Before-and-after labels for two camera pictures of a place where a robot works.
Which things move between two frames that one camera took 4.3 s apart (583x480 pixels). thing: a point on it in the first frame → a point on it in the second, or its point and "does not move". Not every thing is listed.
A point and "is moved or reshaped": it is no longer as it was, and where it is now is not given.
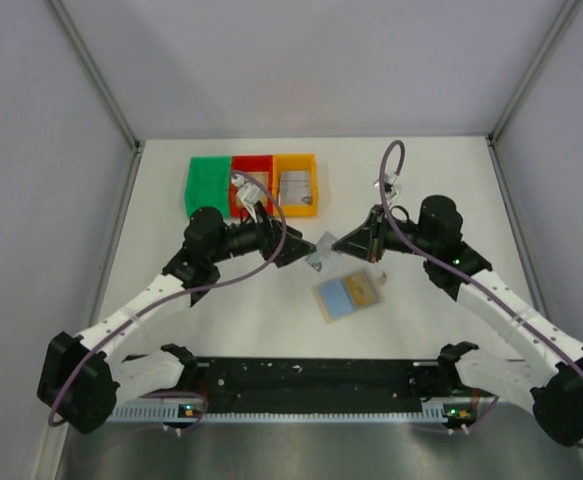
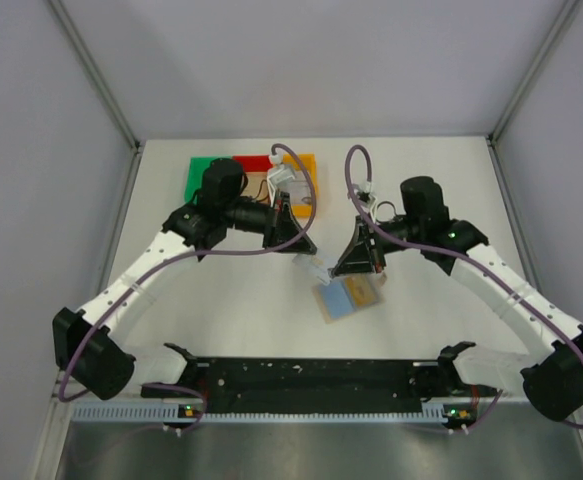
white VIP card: (324, 255) is moved or reshaped
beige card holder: (343, 295) does not move
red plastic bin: (254, 176) does not move
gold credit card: (359, 288) does not move
